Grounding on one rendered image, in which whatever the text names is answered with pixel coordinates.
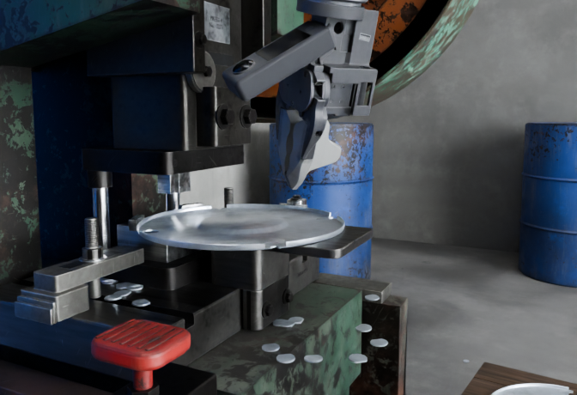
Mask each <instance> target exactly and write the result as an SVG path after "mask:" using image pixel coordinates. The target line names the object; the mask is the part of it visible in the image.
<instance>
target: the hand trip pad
mask: <svg viewBox="0 0 577 395"><path fill-rule="evenodd" d="M190 346H191V335H190V332H189V331H188V330H186V329H184V328H181V327H177V326H172V325H165V324H161V323H157V322H153V321H148V320H143V319H136V320H134V319H131V320H128V321H126V322H124V323H122V324H120V325H117V326H115V327H113V328H112V329H110V330H107V331H104V332H102V333H101V334H99V335H97V336H95V337H94V338H93V340H92V342H91V353H92V356H93V358H95V359H97V360H99V361H102V362H107V363H111V364H113V365H117V366H120V367H124V368H129V369H132V373H133V388H134V389H135V390H138V391H143V390H148V389H149V388H151V387H152V386H153V370H156V369H158V368H162V367H164V366H165V365H167V364H168V363H169V362H171V361H173V360H174V359H176V358H178V357H179V356H181V355H183V354H184V353H185V352H186V351H187V350H188V349H189V348H190Z"/></svg>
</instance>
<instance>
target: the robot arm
mask: <svg viewBox="0 0 577 395"><path fill-rule="evenodd" d="M367 1H368V0H297V5H296V10H297V11H300V12H303V13H307V14H310V15H312V20H311V21H306V22H305V23H303V24H301V25H300V26H298V27H296V28H295V29H293V30H291V31H290V32H288V33H286V34H284V35H283V36H282V37H280V38H278V39H276V40H274V41H273V42H271V43H269V44H268V45H267V46H265V47H263V48H261V49H260V50H258V51H256V52H254V53H253V54H251V55H250V56H248V57H246V58H244V59H242V60H241V61H239V62H238V63H237V64H234V65H233V66H231V67H229V68H228V69H226V70H224V71H223V73H222V77H223V79H224V81H225V83H226V84H227V86H228V89H229V90H230V91H232V92H233V93H234V94H235V95H237V96H238V97H239V98H240V99H241V100H243V101H249V100H250V99H252V98H254V97H255V96H257V95H259V94H261V93H263V92H264V91H265V90H266V89H268V88H270V87H272V86H274V85H275V84H277V83H279V88H278V92H277V96H276V140H277V141H278V150H279V156H280V161H281V165H282V173H283V175H284V177H285V179H286V181H287V184H288V187H290V188H291V189H292V190H297V189H298V187H299V186H300V185H301V184H302V182H303V181H304V179H305V178H306V176H307V174H308V172H309V171H311V170H313V169H316V168H319V167H323V166H326V165H329V164H332V163H334V162H336V161H337V160H338V159H339V157H340V155H341V147H340V146H339V145H337V144H336V143H334V142H332V141H330V139H329V131H330V124H329V121H328V120H327V114H332V115H334V116H350V114H351V115H352V116H369V113H370V109H371V105H372V99H373V95H374V87H375V83H376V77H377V73H378V70H376V69H375V68H372V67H370V66H369V63H370V58H371V53H372V49H373V44H374V35H375V30H376V26H377V21H378V16H379V11H376V10H370V9H364V8H365V7H364V6H361V4H362V3H366V2H367ZM368 82H371V87H370V91H369V96H368V101H367V105H366V106H364V105H363V104H364V100H365V94H366V90H367V83H368Z"/></svg>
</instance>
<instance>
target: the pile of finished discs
mask: <svg viewBox="0 0 577 395"><path fill-rule="evenodd" d="M573 392H574V391H571V390H569V389H568V387H566V386H558V385H551V384H539V383H526V384H517V385H511V386H506V387H503V388H501V389H499V390H497V391H495V392H493V393H492V394H491V395H568V394H569V393H573Z"/></svg>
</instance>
